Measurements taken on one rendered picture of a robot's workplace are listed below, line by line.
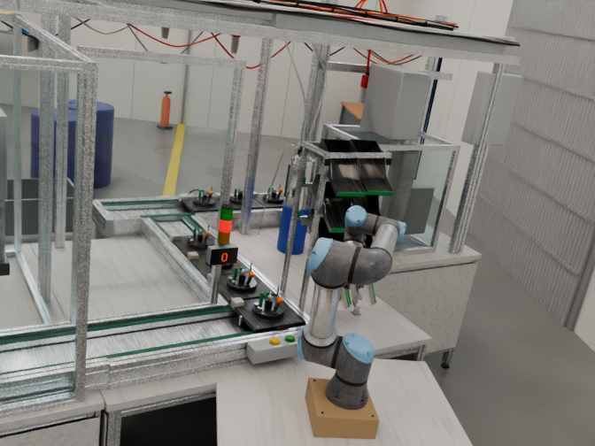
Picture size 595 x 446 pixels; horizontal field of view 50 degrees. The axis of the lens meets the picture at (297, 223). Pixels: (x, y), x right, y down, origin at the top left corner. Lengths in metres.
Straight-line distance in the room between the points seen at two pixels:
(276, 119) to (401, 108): 6.99
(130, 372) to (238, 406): 0.40
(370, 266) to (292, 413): 0.70
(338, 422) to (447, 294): 2.10
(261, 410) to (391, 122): 1.90
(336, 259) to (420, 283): 2.11
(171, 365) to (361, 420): 0.72
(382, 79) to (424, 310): 1.46
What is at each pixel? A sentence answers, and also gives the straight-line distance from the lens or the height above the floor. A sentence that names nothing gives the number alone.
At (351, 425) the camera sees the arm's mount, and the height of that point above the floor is 0.91.
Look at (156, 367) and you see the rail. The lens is 2.42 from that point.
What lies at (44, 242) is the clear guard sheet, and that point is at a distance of 2.05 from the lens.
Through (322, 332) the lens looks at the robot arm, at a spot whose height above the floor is 1.22.
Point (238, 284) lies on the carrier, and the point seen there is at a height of 0.99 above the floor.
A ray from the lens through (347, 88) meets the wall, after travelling 10.62.
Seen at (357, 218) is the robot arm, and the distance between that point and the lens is 2.27.
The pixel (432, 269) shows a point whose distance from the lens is 4.01.
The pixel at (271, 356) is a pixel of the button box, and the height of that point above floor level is 0.92.
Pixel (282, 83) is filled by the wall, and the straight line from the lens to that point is 10.44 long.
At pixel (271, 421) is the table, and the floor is 0.86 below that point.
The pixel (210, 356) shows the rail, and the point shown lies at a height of 0.93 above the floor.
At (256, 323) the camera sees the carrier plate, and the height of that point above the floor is 0.97.
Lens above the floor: 2.26
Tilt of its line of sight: 20 degrees down
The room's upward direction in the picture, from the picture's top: 9 degrees clockwise
